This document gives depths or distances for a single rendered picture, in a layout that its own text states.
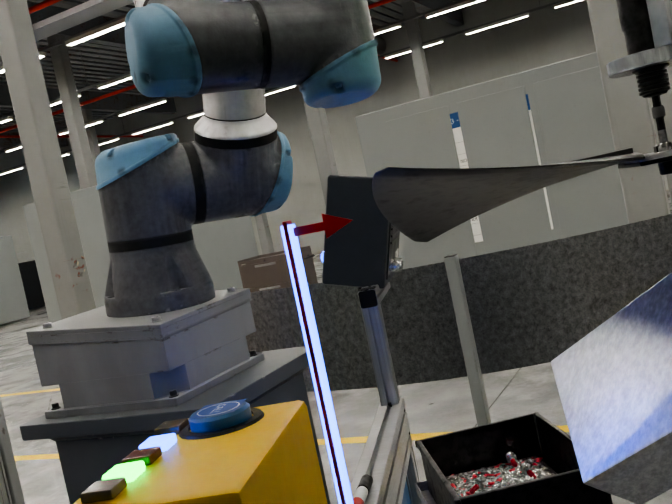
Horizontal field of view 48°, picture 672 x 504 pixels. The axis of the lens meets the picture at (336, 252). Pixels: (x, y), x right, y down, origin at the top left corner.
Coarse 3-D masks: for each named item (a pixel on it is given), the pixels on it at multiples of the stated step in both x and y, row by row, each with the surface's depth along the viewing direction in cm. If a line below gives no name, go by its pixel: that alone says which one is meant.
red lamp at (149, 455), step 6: (138, 450) 44; (144, 450) 44; (150, 450) 44; (156, 450) 44; (126, 456) 44; (132, 456) 43; (138, 456) 43; (144, 456) 43; (150, 456) 43; (156, 456) 44; (126, 462) 43; (144, 462) 43; (150, 462) 43
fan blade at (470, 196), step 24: (408, 168) 61; (432, 168) 61; (456, 168) 62; (480, 168) 62; (504, 168) 62; (528, 168) 62; (552, 168) 62; (576, 168) 66; (600, 168) 72; (384, 192) 67; (408, 192) 68; (432, 192) 69; (456, 192) 70; (480, 192) 72; (504, 192) 74; (528, 192) 76; (384, 216) 75; (408, 216) 75; (432, 216) 77; (456, 216) 78
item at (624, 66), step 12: (648, 0) 63; (660, 0) 62; (648, 12) 64; (660, 12) 63; (660, 24) 63; (660, 36) 63; (660, 48) 63; (624, 60) 64; (636, 60) 64; (648, 60) 63; (660, 60) 63; (612, 72) 66; (624, 72) 66
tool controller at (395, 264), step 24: (336, 192) 129; (360, 192) 129; (336, 216) 130; (360, 216) 129; (336, 240) 130; (360, 240) 129; (384, 240) 129; (336, 264) 130; (360, 264) 130; (384, 264) 129; (360, 288) 136
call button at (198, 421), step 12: (204, 408) 50; (216, 408) 49; (228, 408) 48; (240, 408) 48; (192, 420) 48; (204, 420) 47; (216, 420) 47; (228, 420) 47; (240, 420) 48; (204, 432) 47
